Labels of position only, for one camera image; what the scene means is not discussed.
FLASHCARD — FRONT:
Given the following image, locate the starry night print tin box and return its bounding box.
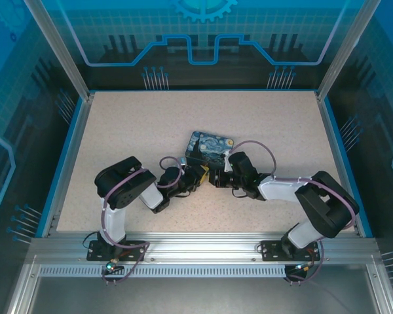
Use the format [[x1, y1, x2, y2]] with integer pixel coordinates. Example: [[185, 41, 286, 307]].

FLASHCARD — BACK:
[[184, 130, 236, 169]]

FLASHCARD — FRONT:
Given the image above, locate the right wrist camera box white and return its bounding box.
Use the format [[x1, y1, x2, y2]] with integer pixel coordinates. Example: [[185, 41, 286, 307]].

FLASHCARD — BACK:
[[223, 150, 237, 174]]

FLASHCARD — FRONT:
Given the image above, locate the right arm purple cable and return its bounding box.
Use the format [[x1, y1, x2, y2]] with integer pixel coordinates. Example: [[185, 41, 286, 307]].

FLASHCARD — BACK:
[[228, 140, 360, 285]]

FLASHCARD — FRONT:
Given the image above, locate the aluminium extrusion rail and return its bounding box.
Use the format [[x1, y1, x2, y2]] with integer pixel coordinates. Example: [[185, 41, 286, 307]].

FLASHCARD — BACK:
[[25, 232, 383, 264]]

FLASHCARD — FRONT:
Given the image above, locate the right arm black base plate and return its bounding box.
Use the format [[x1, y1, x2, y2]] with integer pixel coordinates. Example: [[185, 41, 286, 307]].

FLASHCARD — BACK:
[[260, 240, 321, 262]]

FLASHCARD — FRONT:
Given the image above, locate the slotted grey cable duct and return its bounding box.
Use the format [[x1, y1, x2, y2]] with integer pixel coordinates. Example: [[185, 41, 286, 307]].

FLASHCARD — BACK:
[[39, 265, 288, 279]]

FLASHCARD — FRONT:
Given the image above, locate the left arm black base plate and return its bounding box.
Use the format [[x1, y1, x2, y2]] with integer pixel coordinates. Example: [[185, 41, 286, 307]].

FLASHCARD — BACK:
[[86, 240, 148, 262]]

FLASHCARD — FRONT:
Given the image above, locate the aluminium frame post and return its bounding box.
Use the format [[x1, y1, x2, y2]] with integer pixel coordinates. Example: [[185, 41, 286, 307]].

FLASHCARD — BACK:
[[315, 0, 383, 103], [22, 0, 96, 103]]

